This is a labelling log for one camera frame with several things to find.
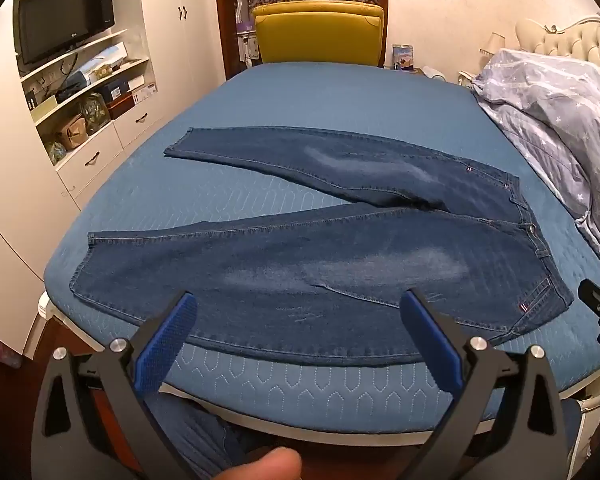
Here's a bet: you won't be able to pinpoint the person's left hand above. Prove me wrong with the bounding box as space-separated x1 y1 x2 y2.
214 448 302 480

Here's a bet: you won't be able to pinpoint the dark blue denim jeans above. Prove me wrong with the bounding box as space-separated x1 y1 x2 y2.
69 126 575 366

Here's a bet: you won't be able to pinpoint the small picture box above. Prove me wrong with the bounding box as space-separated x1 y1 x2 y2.
391 44 415 72

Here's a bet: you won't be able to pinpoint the yellow armchair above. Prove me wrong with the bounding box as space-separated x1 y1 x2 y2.
252 0 385 66

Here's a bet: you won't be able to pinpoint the black flat-screen television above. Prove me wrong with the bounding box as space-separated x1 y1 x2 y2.
17 0 114 64

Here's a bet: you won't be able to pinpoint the brown handbag on shelf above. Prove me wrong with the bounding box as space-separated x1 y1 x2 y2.
57 114 88 151

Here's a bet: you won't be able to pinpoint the white built-in wardrobe unit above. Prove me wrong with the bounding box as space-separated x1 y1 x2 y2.
0 0 224 354

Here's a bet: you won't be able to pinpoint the cream tufted headboard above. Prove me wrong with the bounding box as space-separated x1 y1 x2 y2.
515 16 600 68

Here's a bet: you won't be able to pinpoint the blue quilted bed mattress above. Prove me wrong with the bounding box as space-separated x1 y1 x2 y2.
44 63 600 434

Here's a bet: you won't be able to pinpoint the grey star-print duvet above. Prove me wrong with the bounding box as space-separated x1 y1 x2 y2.
472 49 600 258

